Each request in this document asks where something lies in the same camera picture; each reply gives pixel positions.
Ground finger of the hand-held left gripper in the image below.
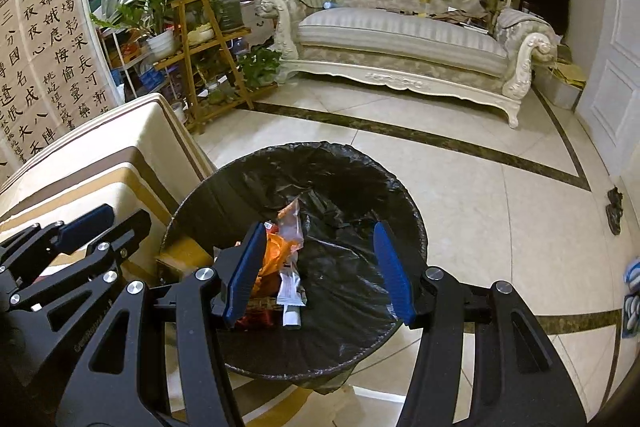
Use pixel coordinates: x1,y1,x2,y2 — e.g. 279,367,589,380
10,209,152,313
0,204,116,280

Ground small leafy floor plant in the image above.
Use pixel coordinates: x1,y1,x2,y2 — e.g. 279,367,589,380
237,47,283,88

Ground metal storage rack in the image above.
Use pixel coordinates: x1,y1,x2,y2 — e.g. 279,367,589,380
97,19,176,100

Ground calligraphy wall scroll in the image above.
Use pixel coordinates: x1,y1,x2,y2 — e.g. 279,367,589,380
0,0,123,180

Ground cardboard box with yellow papers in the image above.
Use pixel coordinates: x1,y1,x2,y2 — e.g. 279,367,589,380
532,44,588,110

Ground potted plant in white pot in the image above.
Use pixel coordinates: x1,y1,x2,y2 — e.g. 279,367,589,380
90,0,198,60

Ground pile of papers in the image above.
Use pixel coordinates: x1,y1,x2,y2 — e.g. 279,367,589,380
390,4,496,32

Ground yellow bowl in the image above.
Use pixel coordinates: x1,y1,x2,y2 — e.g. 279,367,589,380
186,23,215,44

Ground orange wrapper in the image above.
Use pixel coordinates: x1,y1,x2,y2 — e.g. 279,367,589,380
250,227,301,303

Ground bin with black bag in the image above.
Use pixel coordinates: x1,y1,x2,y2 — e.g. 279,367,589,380
159,142,428,395

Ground dark red wrapper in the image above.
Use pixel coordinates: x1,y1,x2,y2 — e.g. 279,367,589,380
237,307,273,330

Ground wooden plant stand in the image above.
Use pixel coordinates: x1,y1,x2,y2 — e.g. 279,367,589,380
152,0,255,135

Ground white panel door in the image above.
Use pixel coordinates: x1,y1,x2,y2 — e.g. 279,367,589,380
575,0,640,180

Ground white tube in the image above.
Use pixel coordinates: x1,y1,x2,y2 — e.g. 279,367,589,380
277,269,307,330

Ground dark shoes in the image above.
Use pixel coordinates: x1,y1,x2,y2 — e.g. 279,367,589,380
605,187,625,235

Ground striped tablecloth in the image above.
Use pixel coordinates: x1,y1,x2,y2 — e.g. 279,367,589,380
0,93,401,427

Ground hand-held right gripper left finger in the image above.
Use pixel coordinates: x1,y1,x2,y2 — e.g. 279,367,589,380
55,222,268,427

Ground blue and white slipper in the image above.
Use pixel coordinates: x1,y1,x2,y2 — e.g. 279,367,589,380
622,294,640,338
622,257,640,288

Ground orange and white packet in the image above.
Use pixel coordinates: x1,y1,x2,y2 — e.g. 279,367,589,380
276,199,306,253

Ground ornate cream sofa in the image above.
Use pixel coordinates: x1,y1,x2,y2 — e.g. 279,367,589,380
255,0,558,128

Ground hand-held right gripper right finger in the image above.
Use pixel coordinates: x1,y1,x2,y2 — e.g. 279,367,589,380
374,221,586,427

